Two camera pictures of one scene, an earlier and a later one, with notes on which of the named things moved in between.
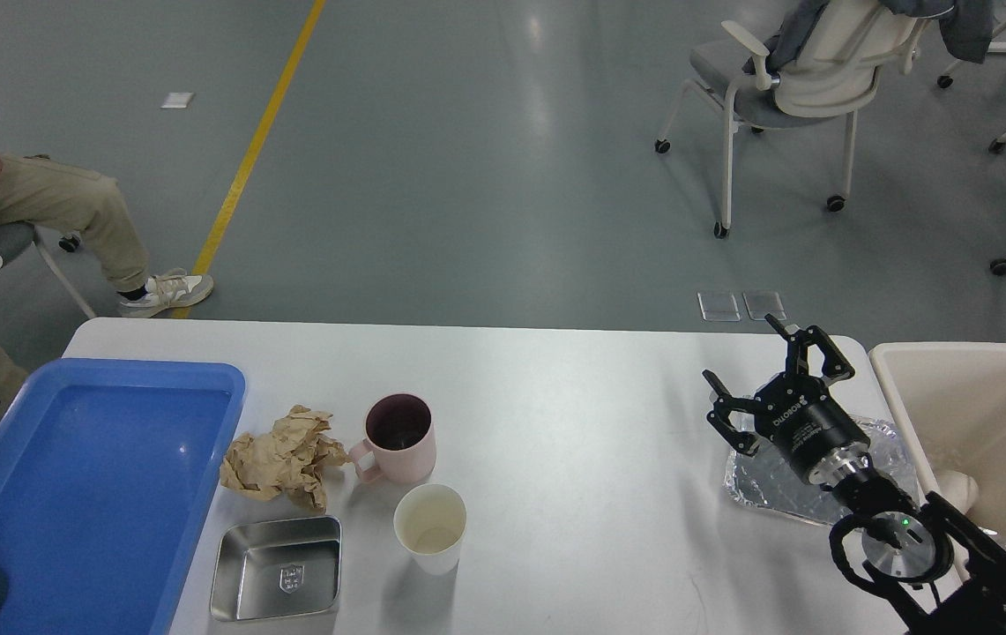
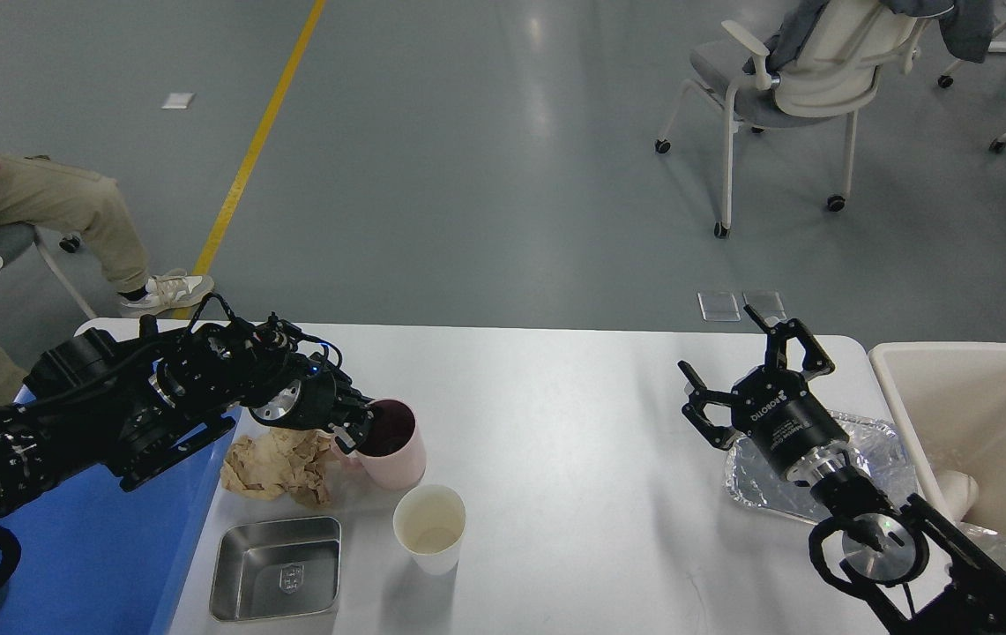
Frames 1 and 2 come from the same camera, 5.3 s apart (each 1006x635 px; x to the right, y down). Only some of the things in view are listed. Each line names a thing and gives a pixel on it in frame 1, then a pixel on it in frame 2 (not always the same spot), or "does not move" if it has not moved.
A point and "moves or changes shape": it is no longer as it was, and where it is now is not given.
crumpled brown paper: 286,459 does not move
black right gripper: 796,414 to 775,407
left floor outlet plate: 719,307 does not move
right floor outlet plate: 760,303 does not move
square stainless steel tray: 275,568 does not move
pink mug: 399,440 moves or changes shape
